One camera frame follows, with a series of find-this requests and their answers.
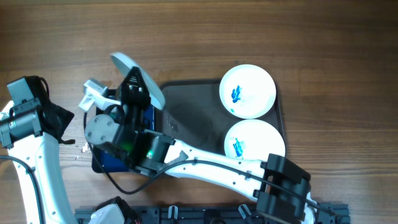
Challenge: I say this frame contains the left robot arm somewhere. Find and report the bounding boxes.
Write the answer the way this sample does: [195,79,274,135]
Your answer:
[1,76,76,223]

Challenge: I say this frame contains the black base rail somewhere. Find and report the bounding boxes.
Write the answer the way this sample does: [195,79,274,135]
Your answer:
[73,203,351,224]

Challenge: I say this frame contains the white plate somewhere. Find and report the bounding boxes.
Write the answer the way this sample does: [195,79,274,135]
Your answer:
[110,52,165,110]
[219,64,277,119]
[224,119,286,161]

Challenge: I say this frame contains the black water basin tray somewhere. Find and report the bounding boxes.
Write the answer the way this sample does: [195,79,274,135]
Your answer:
[91,89,155,173]

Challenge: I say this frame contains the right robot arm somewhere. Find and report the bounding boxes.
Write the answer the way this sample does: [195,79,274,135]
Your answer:
[80,67,310,223]

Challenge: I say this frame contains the brown serving tray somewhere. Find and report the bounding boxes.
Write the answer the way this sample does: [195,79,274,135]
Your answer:
[155,79,287,156]

